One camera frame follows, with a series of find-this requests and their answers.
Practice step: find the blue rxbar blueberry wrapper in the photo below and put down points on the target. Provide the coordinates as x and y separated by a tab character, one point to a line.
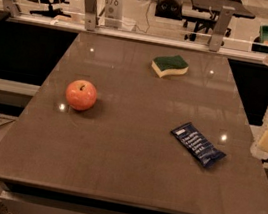
198	146

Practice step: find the right metal railing post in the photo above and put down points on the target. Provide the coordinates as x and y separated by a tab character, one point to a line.
215	42

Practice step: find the left metal railing post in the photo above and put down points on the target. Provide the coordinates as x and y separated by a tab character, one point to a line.
90	15

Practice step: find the red apple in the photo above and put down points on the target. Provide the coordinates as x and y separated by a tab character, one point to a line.
81	95

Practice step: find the white numbered pillar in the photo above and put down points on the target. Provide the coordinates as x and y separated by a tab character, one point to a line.
113	13

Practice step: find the green and yellow sponge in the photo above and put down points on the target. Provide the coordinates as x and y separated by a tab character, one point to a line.
171	65

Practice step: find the metal railing post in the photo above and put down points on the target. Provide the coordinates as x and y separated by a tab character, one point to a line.
90	15
215	42

